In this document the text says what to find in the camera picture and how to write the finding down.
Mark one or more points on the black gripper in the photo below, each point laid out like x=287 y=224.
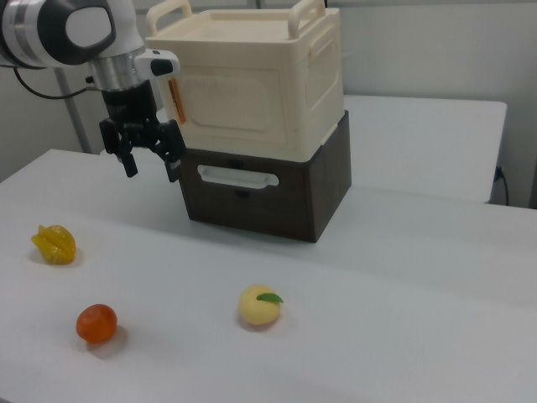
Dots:
x=126 y=103

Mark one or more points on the cream cabinet door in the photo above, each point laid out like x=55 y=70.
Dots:
x=235 y=105

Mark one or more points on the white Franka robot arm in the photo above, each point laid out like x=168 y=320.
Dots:
x=50 y=29

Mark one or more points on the cream plastic cabinet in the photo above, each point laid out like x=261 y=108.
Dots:
x=319 y=63

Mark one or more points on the dark brown drawer box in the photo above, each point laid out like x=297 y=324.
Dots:
x=251 y=210

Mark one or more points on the yellow toy starfruit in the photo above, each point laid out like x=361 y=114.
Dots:
x=54 y=245

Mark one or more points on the orange toy tangerine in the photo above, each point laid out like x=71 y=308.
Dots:
x=96 y=323

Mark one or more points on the pale yellow toy peach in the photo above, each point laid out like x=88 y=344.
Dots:
x=258 y=310

